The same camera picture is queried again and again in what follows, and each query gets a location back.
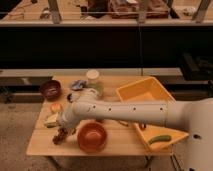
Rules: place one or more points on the dark purple grape bunch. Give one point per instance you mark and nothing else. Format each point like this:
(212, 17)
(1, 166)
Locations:
(60, 137)

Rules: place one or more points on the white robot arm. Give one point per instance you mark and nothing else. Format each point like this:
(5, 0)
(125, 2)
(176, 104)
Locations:
(195, 117)

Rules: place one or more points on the orange bowl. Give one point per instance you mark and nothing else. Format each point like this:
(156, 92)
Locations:
(92, 137)

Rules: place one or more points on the clear jar white lid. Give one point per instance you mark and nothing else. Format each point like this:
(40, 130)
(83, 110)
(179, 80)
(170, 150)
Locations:
(93, 81)

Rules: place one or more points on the blue crumpled cloth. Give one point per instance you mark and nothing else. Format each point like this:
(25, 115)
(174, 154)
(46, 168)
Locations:
(78, 85)

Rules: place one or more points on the yellow banana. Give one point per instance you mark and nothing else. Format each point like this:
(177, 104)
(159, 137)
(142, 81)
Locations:
(123, 123)

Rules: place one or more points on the yellow plastic tray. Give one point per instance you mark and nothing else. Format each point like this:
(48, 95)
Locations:
(147, 89)

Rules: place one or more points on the red marker pen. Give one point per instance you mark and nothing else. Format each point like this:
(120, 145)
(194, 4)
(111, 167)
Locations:
(142, 126)

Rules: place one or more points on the orange peach fruit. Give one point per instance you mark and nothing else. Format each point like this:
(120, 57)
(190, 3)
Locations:
(56, 107)

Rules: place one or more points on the blue sponge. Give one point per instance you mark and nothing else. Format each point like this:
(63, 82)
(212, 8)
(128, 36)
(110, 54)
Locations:
(51, 121)

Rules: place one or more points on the green cucumber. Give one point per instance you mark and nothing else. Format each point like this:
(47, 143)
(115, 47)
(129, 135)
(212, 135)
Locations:
(160, 138)

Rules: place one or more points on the black brush with handle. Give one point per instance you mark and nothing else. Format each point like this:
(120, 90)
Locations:
(70, 97)

